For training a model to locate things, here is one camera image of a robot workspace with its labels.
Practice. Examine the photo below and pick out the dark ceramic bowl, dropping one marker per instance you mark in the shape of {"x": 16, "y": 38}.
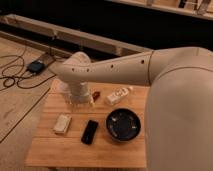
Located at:
{"x": 123, "y": 124}

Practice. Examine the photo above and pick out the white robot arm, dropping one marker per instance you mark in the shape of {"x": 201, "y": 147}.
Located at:
{"x": 179, "y": 107}

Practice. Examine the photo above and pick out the black rectangular remote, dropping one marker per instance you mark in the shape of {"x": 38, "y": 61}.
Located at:
{"x": 89, "y": 132}

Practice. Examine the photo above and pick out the long wooden beam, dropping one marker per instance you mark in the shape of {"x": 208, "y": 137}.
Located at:
{"x": 80, "y": 38}

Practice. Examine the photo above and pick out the small red brown object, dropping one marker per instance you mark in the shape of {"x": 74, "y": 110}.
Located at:
{"x": 96, "y": 95}

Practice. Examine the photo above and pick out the wooden table board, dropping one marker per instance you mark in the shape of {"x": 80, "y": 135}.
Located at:
{"x": 49, "y": 149}

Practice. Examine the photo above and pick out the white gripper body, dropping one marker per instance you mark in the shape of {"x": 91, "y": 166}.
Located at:
{"x": 79, "y": 93}

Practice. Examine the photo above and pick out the black power adapter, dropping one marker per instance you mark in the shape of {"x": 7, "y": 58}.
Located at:
{"x": 35, "y": 67}

